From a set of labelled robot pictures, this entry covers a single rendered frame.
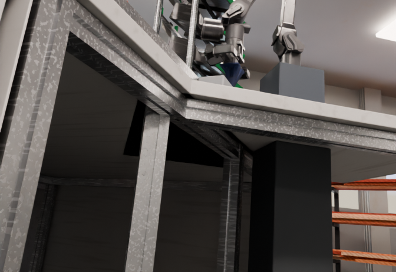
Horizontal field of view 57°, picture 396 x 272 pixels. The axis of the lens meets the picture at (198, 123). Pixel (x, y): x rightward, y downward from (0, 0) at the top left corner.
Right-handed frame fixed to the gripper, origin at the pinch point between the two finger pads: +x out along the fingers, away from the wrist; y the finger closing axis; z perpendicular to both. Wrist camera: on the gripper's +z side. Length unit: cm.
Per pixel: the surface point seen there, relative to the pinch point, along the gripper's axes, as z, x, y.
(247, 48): 93, -197, -328
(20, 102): -4, 34, 72
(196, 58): 23.0, -20.9, -23.4
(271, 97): -18.1, 17.6, 27.7
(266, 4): 49, -197, -240
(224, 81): -4.0, 8.3, 16.9
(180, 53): 31.0, -24.8, -24.8
